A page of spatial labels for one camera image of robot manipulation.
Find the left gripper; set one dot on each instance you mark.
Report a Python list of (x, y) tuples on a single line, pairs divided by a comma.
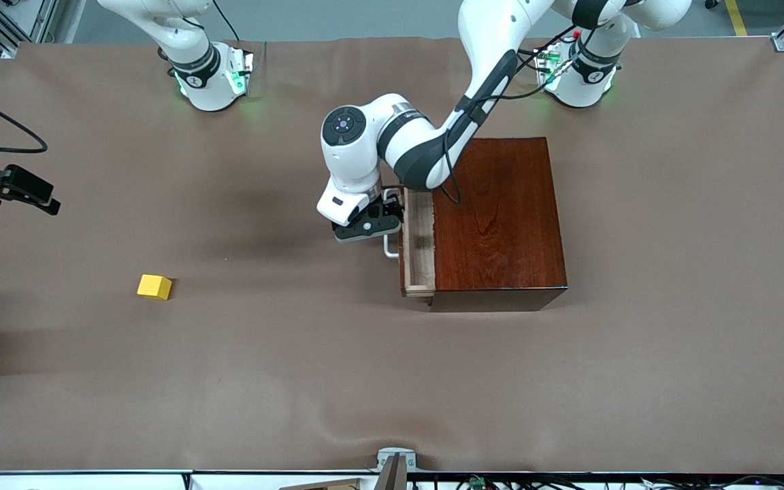
[(391, 203)]

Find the light wooden drawer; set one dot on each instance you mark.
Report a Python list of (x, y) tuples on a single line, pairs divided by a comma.
[(419, 265)]

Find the yellow wooden block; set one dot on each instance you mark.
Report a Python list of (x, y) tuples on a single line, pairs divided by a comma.
[(154, 286)]

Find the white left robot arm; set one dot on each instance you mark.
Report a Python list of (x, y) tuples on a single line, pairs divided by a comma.
[(487, 41)]

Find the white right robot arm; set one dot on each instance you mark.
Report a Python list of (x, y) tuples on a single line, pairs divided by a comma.
[(194, 68)]

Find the dark red-brown wooden cabinet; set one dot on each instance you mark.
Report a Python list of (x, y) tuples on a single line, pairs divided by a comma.
[(501, 218)]

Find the brown table cover cloth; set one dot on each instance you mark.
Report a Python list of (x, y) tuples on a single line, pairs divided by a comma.
[(229, 374)]

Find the tan wooden board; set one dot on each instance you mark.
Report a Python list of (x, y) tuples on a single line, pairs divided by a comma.
[(331, 485)]

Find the small green circuit board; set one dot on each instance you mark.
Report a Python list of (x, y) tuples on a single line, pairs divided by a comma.
[(477, 482)]

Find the aluminium frame structure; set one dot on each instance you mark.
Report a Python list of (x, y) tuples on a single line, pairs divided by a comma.
[(31, 20)]

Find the grey metal camera bracket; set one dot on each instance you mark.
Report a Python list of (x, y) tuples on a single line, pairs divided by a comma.
[(395, 457)]

